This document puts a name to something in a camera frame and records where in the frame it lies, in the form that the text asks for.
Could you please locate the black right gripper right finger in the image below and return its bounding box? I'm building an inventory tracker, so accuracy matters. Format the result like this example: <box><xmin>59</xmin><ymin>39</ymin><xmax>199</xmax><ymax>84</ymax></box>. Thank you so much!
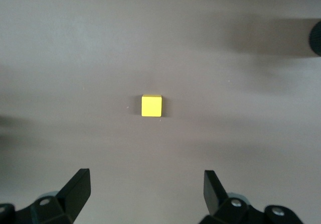
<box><xmin>203</xmin><ymin>170</ymin><xmax>253</xmax><ymax>224</ymax></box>

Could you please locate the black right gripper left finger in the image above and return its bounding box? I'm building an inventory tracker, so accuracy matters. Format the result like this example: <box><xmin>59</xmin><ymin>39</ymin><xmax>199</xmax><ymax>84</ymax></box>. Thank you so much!
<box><xmin>29</xmin><ymin>168</ymin><xmax>91</xmax><ymax>224</ymax></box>

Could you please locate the yellow cube block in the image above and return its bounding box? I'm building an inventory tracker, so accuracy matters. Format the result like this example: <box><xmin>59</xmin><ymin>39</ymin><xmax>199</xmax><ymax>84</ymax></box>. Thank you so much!
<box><xmin>140</xmin><ymin>94</ymin><xmax>164</xmax><ymax>118</ymax></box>

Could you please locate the black ribbed rounded object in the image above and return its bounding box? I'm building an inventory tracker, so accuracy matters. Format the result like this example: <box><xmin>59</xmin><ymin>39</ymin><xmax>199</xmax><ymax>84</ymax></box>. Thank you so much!
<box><xmin>307</xmin><ymin>20</ymin><xmax>321</xmax><ymax>57</ymax></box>

